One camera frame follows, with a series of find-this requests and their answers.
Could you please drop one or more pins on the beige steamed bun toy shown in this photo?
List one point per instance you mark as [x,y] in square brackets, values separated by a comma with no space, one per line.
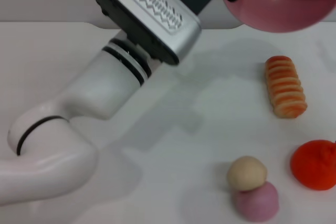
[246,172]

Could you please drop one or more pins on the pink plastic bowl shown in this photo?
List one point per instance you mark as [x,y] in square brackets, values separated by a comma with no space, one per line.
[283,3]

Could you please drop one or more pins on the red-orange persimmon toy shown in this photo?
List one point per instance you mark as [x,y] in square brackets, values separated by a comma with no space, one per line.
[312,166]

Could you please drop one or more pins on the orange striped bread loaf toy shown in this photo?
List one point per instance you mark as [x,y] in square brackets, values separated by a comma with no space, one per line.
[284,87]

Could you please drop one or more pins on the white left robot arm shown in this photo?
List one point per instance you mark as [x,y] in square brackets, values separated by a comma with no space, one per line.
[92,98]

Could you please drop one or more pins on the pink peach toy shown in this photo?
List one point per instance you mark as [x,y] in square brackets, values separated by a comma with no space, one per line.
[256,203]

